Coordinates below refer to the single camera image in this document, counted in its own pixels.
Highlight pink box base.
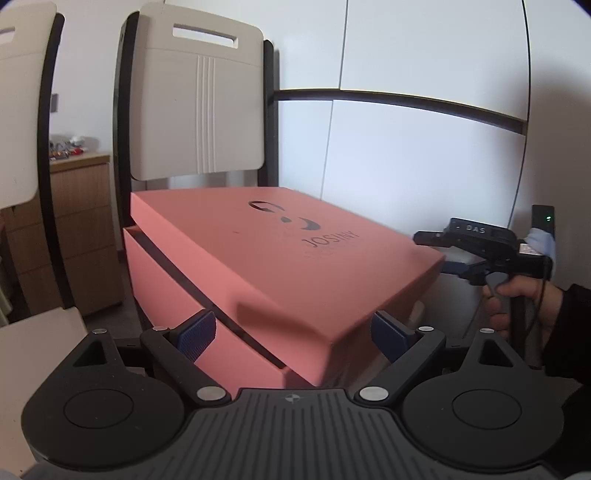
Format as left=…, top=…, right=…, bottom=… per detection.
left=122, top=225, right=429, bottom=391

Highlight pink box lid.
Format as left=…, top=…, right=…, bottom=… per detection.
left=124, top=187, right=443, bottom=393

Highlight person's right hand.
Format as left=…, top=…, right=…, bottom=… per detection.
left=482, top=276, right=564, bottom=346

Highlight wooden drawer cabinet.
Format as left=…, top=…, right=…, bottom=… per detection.
left=1, top=154, right=124, bottom=316

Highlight small items on cabinet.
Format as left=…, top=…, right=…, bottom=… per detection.
left=49, top=134, right=100, bottom=161

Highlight beige chair near right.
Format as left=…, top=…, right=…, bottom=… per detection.
left=112, top=2, right=280, bottom=228

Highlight beige chair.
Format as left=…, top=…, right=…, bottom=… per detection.
left=1, top=2, right=74, bottom=309
left=112, top=2, right=280, bottom=228

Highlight beige chair near left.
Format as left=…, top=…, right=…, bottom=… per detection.
left=1, top=2, right=74, bottom=309

